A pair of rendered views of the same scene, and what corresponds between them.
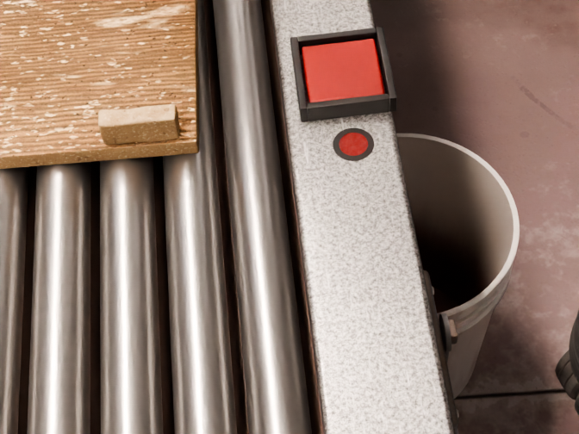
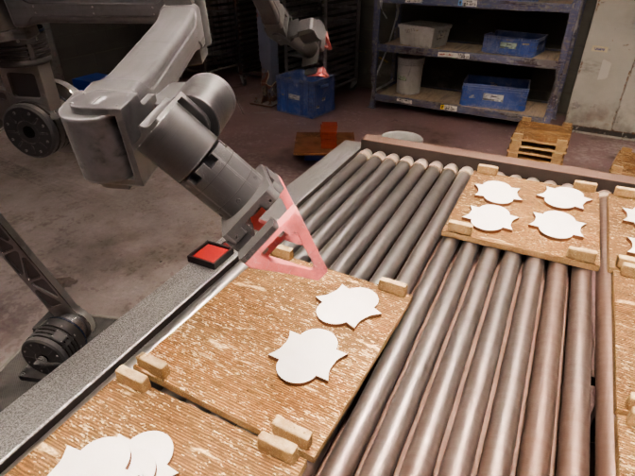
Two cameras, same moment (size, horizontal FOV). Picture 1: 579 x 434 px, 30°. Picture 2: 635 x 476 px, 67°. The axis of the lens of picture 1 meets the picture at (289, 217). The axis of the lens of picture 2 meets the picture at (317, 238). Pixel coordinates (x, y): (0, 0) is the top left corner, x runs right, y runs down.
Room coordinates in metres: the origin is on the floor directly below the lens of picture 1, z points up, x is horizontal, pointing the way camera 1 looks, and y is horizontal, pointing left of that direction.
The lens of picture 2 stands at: (1.29, 0.59, 1.54)
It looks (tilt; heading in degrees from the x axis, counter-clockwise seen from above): 32 degrees down; 207
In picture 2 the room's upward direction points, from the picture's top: straight up
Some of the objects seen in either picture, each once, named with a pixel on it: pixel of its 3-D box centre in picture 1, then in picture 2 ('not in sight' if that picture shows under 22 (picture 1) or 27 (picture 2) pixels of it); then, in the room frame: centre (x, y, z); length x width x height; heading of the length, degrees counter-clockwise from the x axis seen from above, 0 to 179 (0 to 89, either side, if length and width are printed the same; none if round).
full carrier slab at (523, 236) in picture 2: not in sight; (526, 208); (0.03, 0.57, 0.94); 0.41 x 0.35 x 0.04; 1
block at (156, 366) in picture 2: not in sight; (152, 365); (0.91, 0.09, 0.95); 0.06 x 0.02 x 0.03; 88
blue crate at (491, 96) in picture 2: not in sight; (494, 92); (-3.89, -0.03, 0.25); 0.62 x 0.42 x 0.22; 95
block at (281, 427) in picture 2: not in sight; (292, 433); (0.92, 0.36, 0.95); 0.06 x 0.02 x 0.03; 88
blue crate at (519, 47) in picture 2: not in sight; (514, 42); (-3.90, 0.06, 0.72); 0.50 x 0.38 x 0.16; 80
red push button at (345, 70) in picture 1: (342, 75); (211, 255); (0.57, -0.05, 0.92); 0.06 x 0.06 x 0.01; 1
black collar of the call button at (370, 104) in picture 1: (342, 73); (211, 254); (0.57, -0.05, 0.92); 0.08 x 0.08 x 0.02; 1
